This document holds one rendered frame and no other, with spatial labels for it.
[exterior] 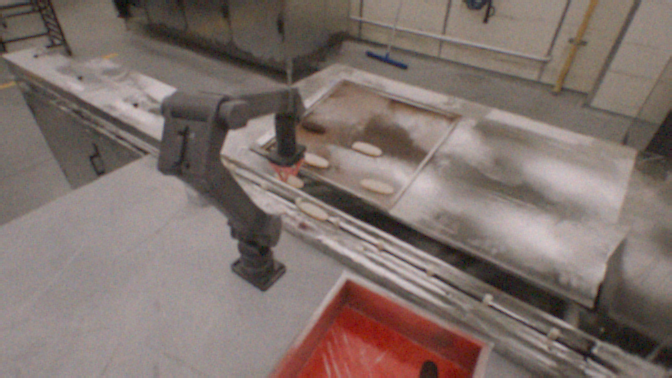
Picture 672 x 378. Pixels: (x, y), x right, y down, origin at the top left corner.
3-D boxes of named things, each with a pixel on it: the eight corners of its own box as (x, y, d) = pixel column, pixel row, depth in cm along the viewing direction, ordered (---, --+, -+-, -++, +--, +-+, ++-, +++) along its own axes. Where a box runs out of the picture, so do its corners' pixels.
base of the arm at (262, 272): (229, 269, 95) (264, 293, 90) (224, 247, 90) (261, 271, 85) (254, 249, 101) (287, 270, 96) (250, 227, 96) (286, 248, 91)
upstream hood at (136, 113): (9, 70, 182) (0, 53, 176) (48, 60, 193) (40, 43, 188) (170, 161, 127) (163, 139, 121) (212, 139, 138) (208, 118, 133)
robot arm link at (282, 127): (269, 116, 93) (291, 119, 92) (279, 104, 98) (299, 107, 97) (271, 140, 97) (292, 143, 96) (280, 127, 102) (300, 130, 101)
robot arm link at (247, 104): (160, 128, 56) (228, 138, 54) (159, 89, 54) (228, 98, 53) (266, 105, 96) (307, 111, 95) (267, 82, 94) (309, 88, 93)
